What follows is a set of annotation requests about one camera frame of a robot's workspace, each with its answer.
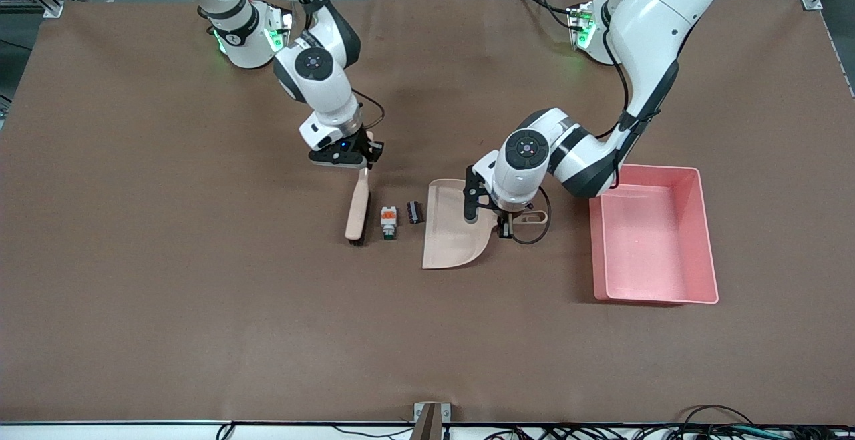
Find green-lit base connector box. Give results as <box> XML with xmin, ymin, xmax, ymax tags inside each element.
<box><xmin>266</xmin><ymin>5</ymin><xmax>296</xmax><ymax>55</ymax></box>
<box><xmin>568</xmin><ymin>3</ymin><xmax>596</xmax><ymax>51</ymax></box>

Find black cable bundle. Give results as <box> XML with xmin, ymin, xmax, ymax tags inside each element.
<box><xmin>491</xmin><ymin>405</ymin><xmax>855</xmax><ymax>440</ymax></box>

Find metal bracket with brown post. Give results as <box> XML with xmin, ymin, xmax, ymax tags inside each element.
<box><xmin>413</xmin><ymin>402</ymin><xmax>452</xmax><ymax>440</ymax></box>

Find beige plastic dustpan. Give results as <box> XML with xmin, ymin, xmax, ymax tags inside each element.
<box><xmin>421</xmin><ymin>179</ymin><xmax>548</xmax><ymax>270</ymax></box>

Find green-lit left base connector box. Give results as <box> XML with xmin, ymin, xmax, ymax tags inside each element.
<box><xmin>568</xmin><ymin>3</ymin><xmax>596</xmax><ymax>51</ymax></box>

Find pink plastic bin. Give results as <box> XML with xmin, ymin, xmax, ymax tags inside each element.
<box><xmin>588</xmin><ymin>165</ymin><xmax>719</xmax><ymax>305</ymax></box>

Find green-lit right base connector box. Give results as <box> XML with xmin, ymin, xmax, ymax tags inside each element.
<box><xmin>266</xmin><ymin>5</ymin><xmax>296</xmax><ymax>55</ymax></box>

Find thin black table-edge cable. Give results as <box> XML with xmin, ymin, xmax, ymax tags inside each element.
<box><xmin>217</xmin><ymin>420</ymin><xmax>415</xmax><ymax>440</ymax></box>

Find brown table mat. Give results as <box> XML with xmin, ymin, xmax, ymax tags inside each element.
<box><xmin>0</xmin><ymin>0</ymin><xmax>855</xmax><ymax>425</ymax></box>

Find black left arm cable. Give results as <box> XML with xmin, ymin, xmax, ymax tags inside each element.
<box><xmin>511</xmin><ymin>26</ymin><xmax>682</xmax><ymax>246</ymax></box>

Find beige hand brush black bristles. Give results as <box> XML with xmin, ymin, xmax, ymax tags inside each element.
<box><xmin>345</xmin><ymin>131</ymin><xmax>375</xmax><ymax>246</ymax></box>

